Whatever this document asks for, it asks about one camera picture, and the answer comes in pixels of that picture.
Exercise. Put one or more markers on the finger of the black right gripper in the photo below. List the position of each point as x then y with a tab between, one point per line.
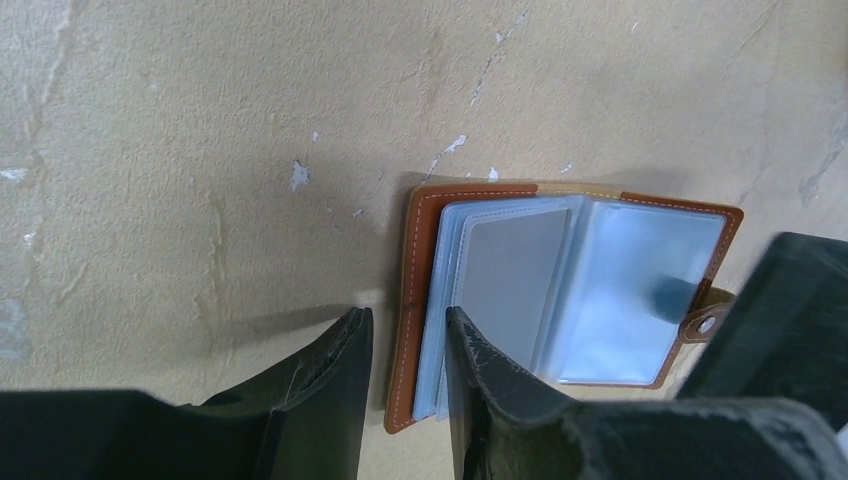
786	334

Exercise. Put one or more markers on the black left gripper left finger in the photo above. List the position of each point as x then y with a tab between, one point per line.
302	418

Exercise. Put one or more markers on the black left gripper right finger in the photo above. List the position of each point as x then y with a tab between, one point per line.
508	424

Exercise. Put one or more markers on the brown leather card holder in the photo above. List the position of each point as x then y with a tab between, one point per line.
633	285

